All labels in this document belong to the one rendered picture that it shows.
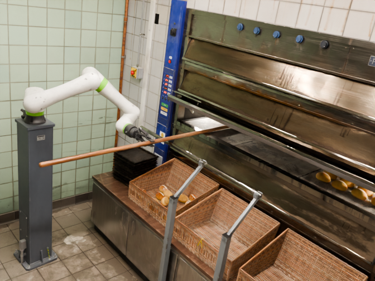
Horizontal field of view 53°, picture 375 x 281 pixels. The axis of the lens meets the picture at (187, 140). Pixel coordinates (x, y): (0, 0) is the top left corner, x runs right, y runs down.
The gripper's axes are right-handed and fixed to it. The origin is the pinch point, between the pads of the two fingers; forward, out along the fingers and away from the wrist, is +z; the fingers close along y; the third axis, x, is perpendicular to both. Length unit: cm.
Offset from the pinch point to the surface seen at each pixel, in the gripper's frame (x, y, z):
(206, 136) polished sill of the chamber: -54, 2, 4
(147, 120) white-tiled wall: -55, 15, -73
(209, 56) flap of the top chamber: -54, -59, -7
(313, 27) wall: -52, -93, 73
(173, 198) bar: 6.4, 24.0, 37.6
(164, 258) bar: 7, 73, 38
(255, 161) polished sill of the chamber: -53, 2, 55
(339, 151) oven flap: -50, -29, 110
